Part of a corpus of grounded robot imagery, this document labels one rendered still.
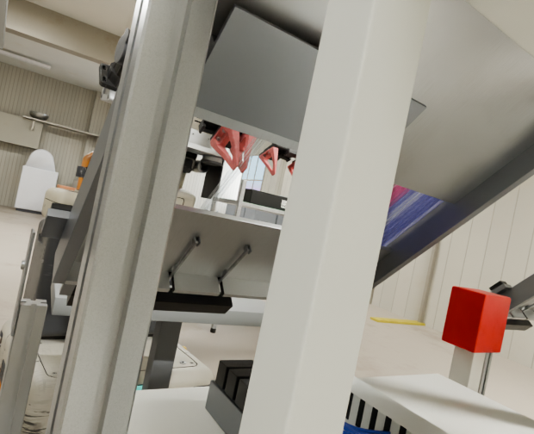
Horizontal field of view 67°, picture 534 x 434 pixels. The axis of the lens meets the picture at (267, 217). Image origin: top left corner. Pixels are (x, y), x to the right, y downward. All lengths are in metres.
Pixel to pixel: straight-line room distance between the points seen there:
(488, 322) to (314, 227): 1.14
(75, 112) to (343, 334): 10.40
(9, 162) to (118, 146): 10.18
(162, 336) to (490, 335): 0.89
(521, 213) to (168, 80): 4.68
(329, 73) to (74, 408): 0.22
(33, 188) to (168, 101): 9.41
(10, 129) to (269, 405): 9.97
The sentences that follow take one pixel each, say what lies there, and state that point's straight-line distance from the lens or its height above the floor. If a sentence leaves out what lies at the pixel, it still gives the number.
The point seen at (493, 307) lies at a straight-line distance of 1.27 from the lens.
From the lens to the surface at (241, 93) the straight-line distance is 0.48.
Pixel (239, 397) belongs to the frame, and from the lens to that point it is 0.47.
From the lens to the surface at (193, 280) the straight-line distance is 0.85.
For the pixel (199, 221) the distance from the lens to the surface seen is 0.71.
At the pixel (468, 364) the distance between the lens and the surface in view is 1.30.
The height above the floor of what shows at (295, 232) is 0.85.
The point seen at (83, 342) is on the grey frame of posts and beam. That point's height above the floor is 0.77.
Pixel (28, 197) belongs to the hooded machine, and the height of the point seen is 0.31.
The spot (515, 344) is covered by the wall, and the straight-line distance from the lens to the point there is 4.78.
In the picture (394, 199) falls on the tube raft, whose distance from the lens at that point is 0.83.
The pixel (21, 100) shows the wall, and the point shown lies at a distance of 10.53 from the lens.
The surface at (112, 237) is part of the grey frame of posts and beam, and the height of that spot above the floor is 0.83.
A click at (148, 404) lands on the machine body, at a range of 0.53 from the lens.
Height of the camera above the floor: 0.85
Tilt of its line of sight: level
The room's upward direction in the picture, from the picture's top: 12 degrees clockwise
